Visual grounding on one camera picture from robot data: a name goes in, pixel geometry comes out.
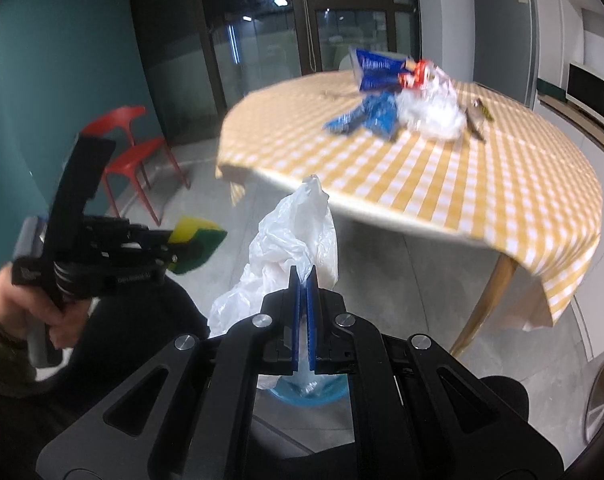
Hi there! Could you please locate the green jacket sleeve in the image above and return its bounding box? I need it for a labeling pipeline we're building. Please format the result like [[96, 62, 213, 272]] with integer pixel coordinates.
[[0, 328, 35, 398]]

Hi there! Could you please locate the blue torn wrapper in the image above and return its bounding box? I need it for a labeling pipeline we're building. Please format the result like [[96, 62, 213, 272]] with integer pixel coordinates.
[[323, 91, 399, 141]]

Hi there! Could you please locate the large blue snack bag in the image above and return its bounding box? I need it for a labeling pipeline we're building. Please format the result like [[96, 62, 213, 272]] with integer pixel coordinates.
[[349, 48, 417, 92]]

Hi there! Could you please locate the round table with checkered cloth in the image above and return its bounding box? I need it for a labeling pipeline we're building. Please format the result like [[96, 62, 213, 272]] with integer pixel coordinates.
[[216, 70, 602, 354]]

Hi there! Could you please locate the grey refrigerator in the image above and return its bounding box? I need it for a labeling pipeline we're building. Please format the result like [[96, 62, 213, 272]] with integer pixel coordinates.
[[473, 0, 540, 108]]

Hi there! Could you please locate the round metal stool base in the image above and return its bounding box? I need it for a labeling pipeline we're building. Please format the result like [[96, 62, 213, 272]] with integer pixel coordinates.
[[583, 364, 604, 444]]

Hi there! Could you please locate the red plastic chair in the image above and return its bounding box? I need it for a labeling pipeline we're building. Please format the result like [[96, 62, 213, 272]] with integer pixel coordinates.
[[80, 105, 190, 226]]

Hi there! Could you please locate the clear plastic wrap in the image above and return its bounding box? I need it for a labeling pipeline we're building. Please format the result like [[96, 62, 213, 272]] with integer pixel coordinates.
[[395, 73, 467, 142]]

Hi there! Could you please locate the white microwave oven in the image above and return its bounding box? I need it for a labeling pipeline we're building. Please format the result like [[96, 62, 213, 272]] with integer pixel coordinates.
[[566, 63, 604, 125]]

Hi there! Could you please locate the person's left hand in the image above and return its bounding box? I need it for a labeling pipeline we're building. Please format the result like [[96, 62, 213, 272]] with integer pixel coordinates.
[[0, 263, 92, 349]]

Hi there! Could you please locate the white plastic bag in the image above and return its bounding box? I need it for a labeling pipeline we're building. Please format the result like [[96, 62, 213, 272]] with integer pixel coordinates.
[[207, 176, 339, 337]]

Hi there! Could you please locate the olive green wrapper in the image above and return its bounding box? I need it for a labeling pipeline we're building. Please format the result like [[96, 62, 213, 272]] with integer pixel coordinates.
[[465, 99, 494, 143]]

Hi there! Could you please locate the yellow green sponge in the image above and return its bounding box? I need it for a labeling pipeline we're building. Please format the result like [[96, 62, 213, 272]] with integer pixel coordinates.
[[167, 217, 227, 275]]

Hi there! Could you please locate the red white snack wrapper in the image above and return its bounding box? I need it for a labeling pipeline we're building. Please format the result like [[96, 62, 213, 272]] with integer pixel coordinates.
[[397, 60, 437, 89]]

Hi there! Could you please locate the blue trash basket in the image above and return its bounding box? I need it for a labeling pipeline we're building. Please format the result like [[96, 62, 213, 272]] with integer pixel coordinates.
[[267, 375, 349, 408]]

